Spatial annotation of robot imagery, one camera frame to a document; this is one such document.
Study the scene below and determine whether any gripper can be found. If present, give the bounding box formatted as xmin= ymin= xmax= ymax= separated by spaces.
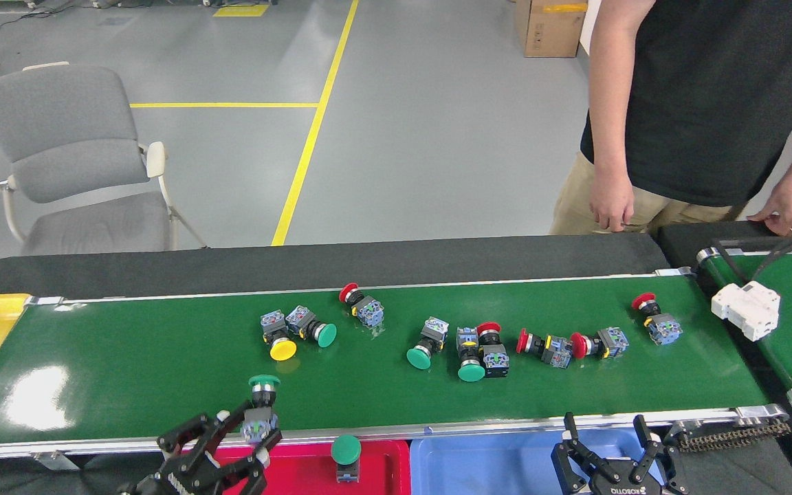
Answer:
xmin=552 ymin=412 xmax=687 ymax=495
xmin=118 ymin=411 xmax=283 ymax=495

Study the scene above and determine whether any green mushroom push button switch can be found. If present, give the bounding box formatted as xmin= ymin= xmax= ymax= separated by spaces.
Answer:
xmin=406 ymin=316 xmax=450 ymax=371
xmin=286 ymin=305 xmax=338 ymax=349
xmin=247 ymin=374 xmax=281 ymax=444
xmin=456 ymin=327 xmax=487 ymax=383
xmin=331 ymin=434 xmax=362 ymax=483

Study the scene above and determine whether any yellow mushroom push button switch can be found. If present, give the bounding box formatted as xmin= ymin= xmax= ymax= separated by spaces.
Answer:
xmin=261 ymin=309 xmax=298 ymax=362

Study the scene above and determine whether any white circuit breaker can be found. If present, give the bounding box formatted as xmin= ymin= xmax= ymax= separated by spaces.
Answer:
xmin=711 ymin=280 xmax=781 ymax=342

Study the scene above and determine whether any red plastic tray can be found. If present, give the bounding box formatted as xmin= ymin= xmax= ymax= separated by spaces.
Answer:
xmin=183 ymin=439 xmax=412 ymax=495

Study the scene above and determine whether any blue plastic tray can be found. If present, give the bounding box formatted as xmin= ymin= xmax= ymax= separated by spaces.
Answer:
xmin=410 ymin=428 xmax=665 ymax=495

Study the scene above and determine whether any long green conveyor belt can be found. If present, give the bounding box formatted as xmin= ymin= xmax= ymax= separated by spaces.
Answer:
xmin=0 ymin=267 xmax=790 ymax=472

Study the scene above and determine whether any person's right hand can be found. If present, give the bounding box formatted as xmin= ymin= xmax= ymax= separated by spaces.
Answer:
xmin=588 ymin=168 xmax=637 ymax=234

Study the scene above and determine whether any grey office chair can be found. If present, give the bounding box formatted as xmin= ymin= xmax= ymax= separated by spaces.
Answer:
xmin=0 ymin=62 xmax=209 ymax=256

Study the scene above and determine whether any person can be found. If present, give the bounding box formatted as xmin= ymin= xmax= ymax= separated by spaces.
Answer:
xmin=549 ymin=0 xmax=792 ymax=237

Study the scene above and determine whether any cardboard box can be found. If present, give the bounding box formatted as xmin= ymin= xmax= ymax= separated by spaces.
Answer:
xmin=514 ymin=0 xmax=589 ymax=58

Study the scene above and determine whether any conveyor drive chain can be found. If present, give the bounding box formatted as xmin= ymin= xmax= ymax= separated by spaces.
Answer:
xmin=674 ymin=421 xmax=792 ymax=453

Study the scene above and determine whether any black guide bracket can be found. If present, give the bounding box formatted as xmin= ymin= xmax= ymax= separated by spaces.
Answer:
xmin=711 ymin=230 xmax=792 ymax=289

